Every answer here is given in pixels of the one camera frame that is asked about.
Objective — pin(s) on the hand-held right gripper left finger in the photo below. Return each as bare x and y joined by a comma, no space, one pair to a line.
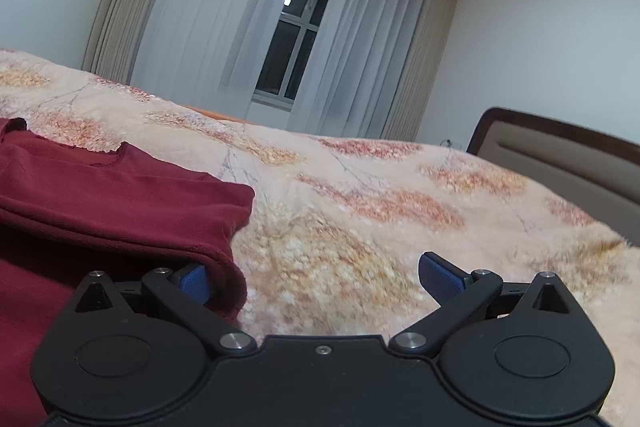
192,283

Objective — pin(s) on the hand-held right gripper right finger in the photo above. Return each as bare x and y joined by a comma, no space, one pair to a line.
440,279

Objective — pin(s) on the dark red shirt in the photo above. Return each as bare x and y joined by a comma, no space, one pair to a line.
115,207

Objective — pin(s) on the floral beige blanket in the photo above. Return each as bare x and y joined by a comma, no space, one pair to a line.
360,217

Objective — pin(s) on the orange bed sheet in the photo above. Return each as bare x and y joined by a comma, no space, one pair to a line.
215,114

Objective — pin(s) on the brown padded headboard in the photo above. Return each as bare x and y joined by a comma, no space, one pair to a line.
565,162

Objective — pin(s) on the white sheer curtain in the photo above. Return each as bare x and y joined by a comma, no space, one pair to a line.
210,17
365,47

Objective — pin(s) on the white framed window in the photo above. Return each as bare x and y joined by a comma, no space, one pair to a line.
292,42

